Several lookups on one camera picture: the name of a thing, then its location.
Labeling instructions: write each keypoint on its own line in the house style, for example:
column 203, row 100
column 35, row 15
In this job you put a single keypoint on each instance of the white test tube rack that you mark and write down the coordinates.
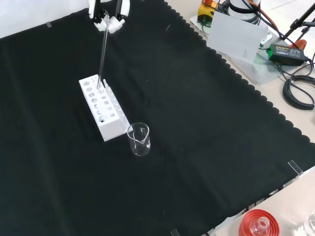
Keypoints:
column 108, row 130

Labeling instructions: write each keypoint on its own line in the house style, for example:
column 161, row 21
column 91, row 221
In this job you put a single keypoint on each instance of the orange clamp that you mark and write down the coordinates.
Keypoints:
column 301, row 44

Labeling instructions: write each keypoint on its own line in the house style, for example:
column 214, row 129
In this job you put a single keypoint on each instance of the yellow stop button box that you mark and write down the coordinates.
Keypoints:
column 204, row 9

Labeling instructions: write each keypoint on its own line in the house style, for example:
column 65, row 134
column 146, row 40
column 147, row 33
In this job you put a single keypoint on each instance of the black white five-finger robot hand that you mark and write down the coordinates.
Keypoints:
column 114, row 24

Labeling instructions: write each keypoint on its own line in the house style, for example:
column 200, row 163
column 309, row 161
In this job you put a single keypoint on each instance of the black bench cloth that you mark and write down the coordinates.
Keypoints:
column 197, row 123

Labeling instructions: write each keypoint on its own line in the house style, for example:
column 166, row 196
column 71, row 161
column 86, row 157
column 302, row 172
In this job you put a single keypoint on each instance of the clear acrylic cloth clip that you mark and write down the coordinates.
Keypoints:
column 295, row 168
column 49, row 24
column 175, row 232

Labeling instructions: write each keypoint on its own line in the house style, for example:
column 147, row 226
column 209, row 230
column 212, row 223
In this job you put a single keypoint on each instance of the pale grey board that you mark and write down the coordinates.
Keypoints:
column 233, row 37

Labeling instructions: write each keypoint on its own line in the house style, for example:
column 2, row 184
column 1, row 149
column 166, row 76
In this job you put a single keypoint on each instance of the clear glass vessel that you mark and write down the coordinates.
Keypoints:
column 311, row 226

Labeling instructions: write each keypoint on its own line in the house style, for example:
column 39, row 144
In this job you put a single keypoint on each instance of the small clear glass beaker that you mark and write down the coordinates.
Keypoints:
column 140, row 147

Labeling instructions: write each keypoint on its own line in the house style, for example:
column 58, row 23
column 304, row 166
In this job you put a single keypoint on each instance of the clear glass rod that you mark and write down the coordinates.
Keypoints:
column 103, row 49

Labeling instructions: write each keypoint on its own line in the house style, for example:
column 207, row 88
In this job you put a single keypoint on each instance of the translucent base plate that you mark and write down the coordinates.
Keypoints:
column 265, row 71

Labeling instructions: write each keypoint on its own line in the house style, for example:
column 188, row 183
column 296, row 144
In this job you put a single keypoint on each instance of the clear round-bottom flask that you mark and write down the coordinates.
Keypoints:
column 256, row 229

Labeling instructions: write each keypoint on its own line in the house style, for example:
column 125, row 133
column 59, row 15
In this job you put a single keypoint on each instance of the black tripod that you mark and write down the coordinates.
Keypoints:
column 294, row 24

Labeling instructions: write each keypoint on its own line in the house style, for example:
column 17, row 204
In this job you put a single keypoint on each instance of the black power adapter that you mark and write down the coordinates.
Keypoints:
column 288, row 55

